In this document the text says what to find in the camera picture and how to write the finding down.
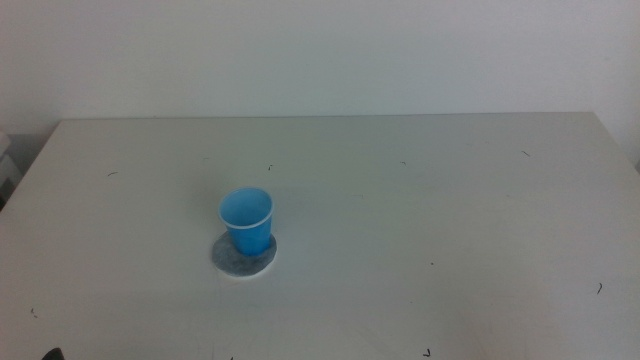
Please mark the blue plastic cup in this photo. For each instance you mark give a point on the blue plastic cup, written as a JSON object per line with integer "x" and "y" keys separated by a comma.
{"x": 247, "y": 225}

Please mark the round grey cup mat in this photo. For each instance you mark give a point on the round grey cup mat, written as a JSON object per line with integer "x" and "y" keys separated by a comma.
{"x": 232, "y": 262}

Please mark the dark rounded object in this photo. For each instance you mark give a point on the dark rounded object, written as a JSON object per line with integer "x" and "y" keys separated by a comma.
{"x": 52, "y": 355}

